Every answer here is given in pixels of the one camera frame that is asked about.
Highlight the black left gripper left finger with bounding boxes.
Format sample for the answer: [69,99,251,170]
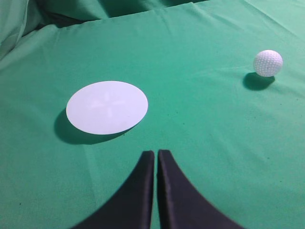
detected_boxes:
[75,151,154,229]

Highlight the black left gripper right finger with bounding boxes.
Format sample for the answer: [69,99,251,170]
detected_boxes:
[157,149,242,229]

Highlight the white dimpled golf ball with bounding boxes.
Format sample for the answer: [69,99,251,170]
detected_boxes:
[253,50,284,77]

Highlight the white round plate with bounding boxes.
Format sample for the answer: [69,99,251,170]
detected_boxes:
[66,81,149,135]

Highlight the green backdrop cloth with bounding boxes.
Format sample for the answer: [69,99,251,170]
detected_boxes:
[0,0,187,58]

